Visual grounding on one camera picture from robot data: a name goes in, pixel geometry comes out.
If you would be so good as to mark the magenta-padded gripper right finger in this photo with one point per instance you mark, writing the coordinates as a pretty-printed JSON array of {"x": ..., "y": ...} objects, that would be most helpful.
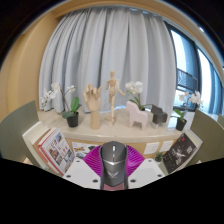
[{"x": 141, "y": 170}]

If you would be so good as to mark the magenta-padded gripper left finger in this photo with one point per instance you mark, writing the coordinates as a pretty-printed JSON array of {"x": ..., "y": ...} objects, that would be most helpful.
[{"x": 81, "y": 171}]

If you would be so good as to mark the dark grey computer mouse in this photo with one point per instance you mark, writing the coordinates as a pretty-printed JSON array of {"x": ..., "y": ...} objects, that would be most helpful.
[{"x": 114, "y": 163}]

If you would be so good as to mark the red and white magazine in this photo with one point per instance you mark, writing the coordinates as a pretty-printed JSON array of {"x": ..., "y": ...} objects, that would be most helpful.
[{"x": 60, "y": 151}]

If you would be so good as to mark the black hardcover book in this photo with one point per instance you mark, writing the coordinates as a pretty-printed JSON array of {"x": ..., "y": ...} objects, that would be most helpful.
[{"x": 180, "y": 151}]

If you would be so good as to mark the white orchid in black pot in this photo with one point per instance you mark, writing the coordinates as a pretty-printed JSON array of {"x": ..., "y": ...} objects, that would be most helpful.
[
  {"x": 181, "y": 124},
  {"x": 72, "y": 119}
]

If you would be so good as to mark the pink wooden horse figure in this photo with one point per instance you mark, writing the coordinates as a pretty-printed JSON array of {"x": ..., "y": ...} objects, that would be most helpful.
[{"x": 136, "y": 116}]

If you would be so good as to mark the dark wooden horse figure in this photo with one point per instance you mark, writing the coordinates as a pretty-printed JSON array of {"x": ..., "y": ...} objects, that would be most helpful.
[{"x": 159, "y": 115}]

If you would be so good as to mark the stack of leaning books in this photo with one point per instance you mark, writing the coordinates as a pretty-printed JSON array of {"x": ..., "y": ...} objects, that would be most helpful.
[{"x": 35, "y": 136}]

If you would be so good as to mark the white leaning books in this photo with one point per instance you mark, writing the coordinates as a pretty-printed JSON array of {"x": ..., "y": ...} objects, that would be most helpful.
[{"x": 197, "y": 138}]

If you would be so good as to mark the wooden hand model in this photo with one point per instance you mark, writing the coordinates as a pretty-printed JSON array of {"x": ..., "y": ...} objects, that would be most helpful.
[{"x": 93, "y": 100}]

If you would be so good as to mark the white orchid plant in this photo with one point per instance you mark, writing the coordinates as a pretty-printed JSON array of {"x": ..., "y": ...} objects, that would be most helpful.
[{"x": 134, "y": 87}]

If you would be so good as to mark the wooden artist mannequin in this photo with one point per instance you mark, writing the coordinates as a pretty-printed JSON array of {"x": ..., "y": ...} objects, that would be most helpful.
[{"x": 112, "y": 90}]

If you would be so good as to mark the grey curtain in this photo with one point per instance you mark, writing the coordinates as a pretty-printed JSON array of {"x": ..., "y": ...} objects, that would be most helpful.
[{"x": 106, "y": 43}]

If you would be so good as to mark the white wall socket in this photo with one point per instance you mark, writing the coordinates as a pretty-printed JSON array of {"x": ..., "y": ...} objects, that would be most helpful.
[
  {"x": 151, "y": 148},
  {"x": 166, "y": 146}
]

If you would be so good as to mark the window with dark frame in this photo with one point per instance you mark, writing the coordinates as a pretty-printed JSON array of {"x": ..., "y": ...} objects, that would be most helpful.
[{"x": 203, "y": 73}]

